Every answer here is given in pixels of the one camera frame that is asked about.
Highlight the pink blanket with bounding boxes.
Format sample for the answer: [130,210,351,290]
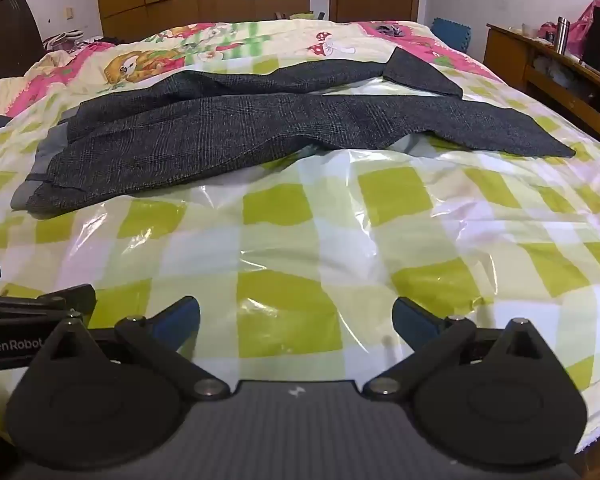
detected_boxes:
[0,55,71,117]

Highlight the pile of clothes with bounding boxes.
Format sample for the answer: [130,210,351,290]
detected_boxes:
[42,30,107,54]

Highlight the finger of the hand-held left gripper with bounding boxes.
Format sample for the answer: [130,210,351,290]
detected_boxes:
[0,261,97,326]

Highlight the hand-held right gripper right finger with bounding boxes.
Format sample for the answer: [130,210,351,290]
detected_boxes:
[362,296,563,401]

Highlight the dark brown headboard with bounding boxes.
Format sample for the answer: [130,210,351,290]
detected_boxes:
[0,0,46,84]

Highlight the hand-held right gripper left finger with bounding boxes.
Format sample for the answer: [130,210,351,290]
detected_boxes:
[30,296,231,401]

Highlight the wooden desk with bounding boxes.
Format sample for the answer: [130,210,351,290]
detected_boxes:
[482,22,600,155]

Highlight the blue foam mat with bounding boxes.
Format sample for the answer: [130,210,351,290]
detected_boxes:
[431,17,474,54]

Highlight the steel thermos flask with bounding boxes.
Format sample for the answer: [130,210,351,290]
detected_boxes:
[555,16,571,55]

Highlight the dark grey plaid pants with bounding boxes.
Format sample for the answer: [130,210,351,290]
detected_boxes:
[11,47,577,218]

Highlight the pink cloth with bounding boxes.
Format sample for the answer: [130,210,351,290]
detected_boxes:
[537,0,600,57]

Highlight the printed checked blanket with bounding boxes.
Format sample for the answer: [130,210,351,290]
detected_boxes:
[0,19,600,461]

